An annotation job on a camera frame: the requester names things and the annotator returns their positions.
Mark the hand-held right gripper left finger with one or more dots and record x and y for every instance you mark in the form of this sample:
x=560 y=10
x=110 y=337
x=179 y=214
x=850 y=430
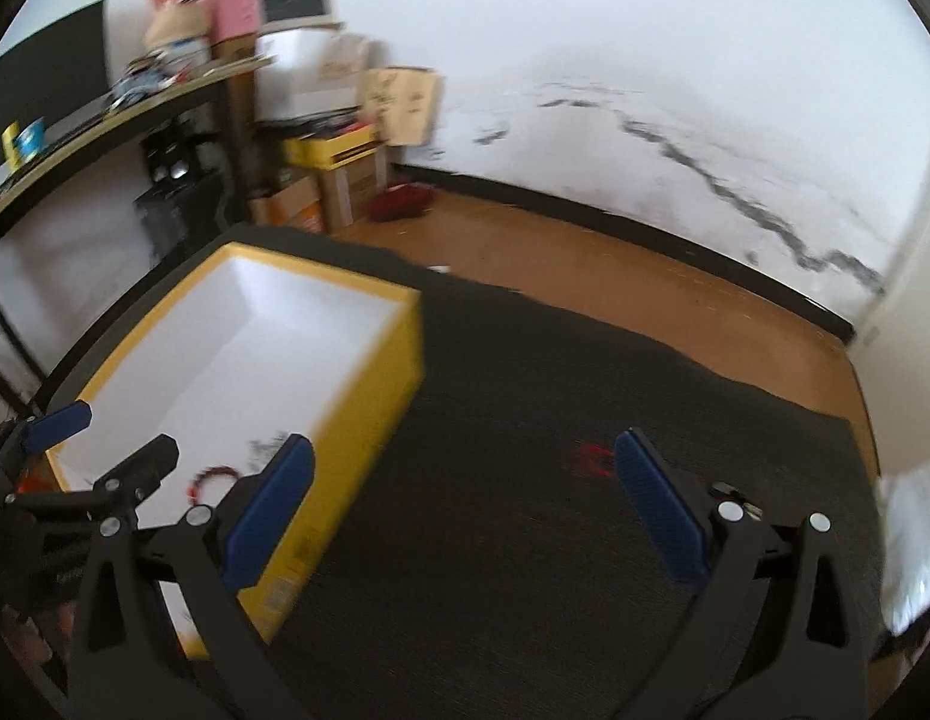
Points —
x=270 y=517

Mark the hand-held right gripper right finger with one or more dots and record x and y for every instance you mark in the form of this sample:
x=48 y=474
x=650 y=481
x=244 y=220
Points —
x=660 y=510

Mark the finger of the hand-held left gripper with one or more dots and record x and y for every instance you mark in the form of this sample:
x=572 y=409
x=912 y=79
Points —
x=56 y=424
x=139 y=471

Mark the red jewelry piece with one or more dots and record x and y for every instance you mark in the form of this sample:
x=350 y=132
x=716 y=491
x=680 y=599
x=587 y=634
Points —
x=592 y=459

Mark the black patterned mat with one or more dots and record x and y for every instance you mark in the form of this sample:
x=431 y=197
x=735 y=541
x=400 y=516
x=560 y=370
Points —
x=510 y=390

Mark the white plastic bag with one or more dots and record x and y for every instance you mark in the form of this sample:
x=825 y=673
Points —
x=911 y=540

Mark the yellow and blue packet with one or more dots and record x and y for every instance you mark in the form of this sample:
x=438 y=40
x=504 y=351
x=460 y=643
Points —
x=24 y=142

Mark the black speaker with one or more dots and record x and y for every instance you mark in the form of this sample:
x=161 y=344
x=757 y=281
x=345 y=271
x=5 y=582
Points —
x=176 y=161

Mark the cardboard box with orange print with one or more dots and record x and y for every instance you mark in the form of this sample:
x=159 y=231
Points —
x=285 y=206

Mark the black desk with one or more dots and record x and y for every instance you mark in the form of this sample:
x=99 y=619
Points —
x=97 y=120

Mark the red cloth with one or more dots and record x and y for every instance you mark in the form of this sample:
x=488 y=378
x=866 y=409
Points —
x=401 y=202

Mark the black monitor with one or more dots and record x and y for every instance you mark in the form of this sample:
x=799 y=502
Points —
x=45 y=67

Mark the yellow and black box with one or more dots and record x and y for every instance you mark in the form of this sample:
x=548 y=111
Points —
x=330 y=146

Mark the straw basket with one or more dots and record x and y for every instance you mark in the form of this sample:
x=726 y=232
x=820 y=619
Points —
x=176 y=28

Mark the white paper bag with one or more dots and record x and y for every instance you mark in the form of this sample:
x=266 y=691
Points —
x=307 y=71

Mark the tan paper bag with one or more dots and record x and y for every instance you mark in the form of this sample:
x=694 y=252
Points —
x=405 y=105

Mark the pink box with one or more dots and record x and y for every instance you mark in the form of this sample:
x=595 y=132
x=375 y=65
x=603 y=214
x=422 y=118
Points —
x=236 y=11

